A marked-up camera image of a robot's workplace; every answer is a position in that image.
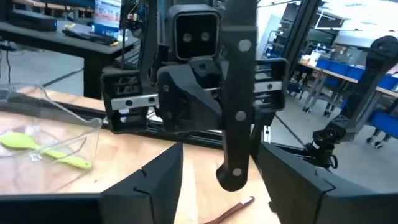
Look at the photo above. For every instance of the white blue label container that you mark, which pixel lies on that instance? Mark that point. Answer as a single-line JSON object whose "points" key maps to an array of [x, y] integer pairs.
{"points": [[107, 15]]}

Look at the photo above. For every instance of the lime green silicone spoon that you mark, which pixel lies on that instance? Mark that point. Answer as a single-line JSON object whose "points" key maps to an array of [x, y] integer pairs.
{"points": [[15, 140]]}

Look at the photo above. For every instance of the black camera robot arm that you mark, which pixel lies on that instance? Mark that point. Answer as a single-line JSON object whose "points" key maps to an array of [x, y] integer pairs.
{"points": [[298, 37]]}

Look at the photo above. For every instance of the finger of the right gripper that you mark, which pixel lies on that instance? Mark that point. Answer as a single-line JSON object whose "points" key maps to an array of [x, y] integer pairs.
{"points": [[257, 127], [189, 102]]}

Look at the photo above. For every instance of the clear plastic bin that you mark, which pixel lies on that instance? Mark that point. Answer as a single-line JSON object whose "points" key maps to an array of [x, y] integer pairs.
{"points": [[77, 130]]}

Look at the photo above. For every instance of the black computer box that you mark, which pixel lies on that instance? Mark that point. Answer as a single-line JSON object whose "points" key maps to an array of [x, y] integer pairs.
{"points": [[31, 21]]}

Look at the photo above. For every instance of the wooden top workbench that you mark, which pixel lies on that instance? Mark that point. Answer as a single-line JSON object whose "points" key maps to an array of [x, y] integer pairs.
{"points": [[351, 81]]}

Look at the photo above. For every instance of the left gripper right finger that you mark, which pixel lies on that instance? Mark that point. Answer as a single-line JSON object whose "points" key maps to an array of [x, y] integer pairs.
{"points": [[292, 186]]}

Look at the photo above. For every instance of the black grey work gloves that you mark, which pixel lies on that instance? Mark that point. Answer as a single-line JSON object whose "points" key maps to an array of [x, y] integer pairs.
{"points": [[90, 35]]}

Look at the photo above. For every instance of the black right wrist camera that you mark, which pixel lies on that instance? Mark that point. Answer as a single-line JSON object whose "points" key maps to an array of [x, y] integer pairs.
{"points": [[196, 37]]}

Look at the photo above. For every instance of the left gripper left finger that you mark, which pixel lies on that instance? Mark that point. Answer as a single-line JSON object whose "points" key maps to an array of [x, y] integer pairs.
{"points": [[155, 193]]}

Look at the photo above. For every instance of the blue plastic bin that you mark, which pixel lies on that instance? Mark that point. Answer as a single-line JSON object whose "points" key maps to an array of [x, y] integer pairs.
{"points": [[385, 124], [339, 68]]}

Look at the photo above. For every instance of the dark side desk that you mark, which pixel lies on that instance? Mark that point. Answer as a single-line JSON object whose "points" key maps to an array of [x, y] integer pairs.
{"points": [[93, 53]]}

